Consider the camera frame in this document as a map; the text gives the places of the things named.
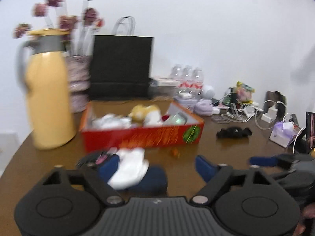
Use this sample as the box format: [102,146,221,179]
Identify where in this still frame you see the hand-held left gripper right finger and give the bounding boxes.
[189,155,272,206]

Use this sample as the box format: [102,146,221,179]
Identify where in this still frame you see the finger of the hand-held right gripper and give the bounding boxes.
[248,156,279,168]

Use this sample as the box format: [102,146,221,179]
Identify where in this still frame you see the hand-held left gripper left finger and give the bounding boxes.
[43,156,125,206]

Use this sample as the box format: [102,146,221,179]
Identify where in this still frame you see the dark hair band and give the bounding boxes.
[76,150,119,169]

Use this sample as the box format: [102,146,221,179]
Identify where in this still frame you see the white cloth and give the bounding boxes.
[107,148,150,191]

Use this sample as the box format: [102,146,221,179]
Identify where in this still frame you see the white plastic packet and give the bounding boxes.
[92,114,132,129]

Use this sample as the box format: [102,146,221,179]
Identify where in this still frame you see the navy blue cloth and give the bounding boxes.
[128,166,168,194]

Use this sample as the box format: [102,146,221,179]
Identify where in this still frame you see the red cardboard box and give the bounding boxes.
[80,100,205,153]

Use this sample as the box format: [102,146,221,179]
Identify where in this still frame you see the pale green translucent item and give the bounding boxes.
[164,112,189,126]

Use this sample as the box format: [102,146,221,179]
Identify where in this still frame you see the yellow plush toy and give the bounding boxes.
[128,104,160,122]

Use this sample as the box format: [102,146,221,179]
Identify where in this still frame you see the white box with purple ribbon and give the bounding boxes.
[269,121,300,148]

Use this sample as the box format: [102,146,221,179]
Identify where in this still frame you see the white power adapter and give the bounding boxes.
[261,107,278,124]

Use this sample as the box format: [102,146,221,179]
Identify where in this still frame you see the black stand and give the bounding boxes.
[292,112,315,153]

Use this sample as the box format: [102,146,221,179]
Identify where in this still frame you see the purple fluffy scrunchie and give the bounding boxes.
[194,99,214,116]

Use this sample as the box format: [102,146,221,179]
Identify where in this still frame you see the silver metal tin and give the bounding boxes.
[176,96,197,107]

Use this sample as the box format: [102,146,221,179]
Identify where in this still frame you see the black green device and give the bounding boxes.
[225,87,238,109]

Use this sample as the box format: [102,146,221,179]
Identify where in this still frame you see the yellow green snack bag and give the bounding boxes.
[236,82,255,103]

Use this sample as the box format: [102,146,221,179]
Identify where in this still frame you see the clear plastic container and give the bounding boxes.
[149,85,178,99]

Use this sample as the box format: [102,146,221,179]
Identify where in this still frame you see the pink marbled vase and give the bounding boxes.
[65,55,92,113]

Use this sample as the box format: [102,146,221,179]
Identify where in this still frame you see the yellow thermos jug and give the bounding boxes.
[16,29,77,151]

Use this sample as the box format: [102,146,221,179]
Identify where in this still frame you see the flat white red box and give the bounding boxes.
[151,77,181,87]

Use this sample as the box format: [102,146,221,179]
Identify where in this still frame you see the black paper bag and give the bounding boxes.
[88,17,155,101]

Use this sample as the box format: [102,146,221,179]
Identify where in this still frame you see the dried pink roses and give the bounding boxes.
[13,0,105,56]

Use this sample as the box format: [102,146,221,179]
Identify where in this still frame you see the long white cable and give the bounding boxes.
[293,127,306,153]

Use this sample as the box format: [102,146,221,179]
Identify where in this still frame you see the black strap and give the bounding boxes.
[216,126,253,139]

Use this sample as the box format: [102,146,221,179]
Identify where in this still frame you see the bundle of white cables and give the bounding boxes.
[212,98,296,131]

